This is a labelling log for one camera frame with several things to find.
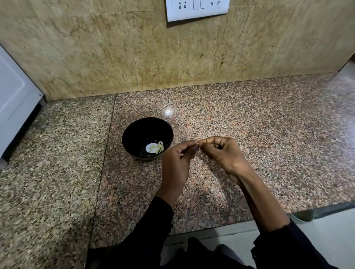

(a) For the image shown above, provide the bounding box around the person's left hand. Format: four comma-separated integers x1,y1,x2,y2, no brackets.
161,139,200,196

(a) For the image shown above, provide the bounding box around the person's right hand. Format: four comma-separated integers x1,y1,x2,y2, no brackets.
199,136,251,185

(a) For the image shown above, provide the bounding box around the person's left forearm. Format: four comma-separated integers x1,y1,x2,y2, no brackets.
88,185,192,269

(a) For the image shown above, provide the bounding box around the person's right forearm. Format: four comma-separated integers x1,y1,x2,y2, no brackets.
234,169,340,269

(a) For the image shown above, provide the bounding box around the black bowl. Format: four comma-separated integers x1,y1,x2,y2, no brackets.
122,117,174,161

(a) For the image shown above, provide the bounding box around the person's dark clothing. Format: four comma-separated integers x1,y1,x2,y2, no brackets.
159,236,257,269

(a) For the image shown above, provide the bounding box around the white appliance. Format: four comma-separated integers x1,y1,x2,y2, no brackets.
0,44,47,170

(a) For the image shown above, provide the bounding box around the white wall socket plate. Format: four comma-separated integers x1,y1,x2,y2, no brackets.
165,0,230,23

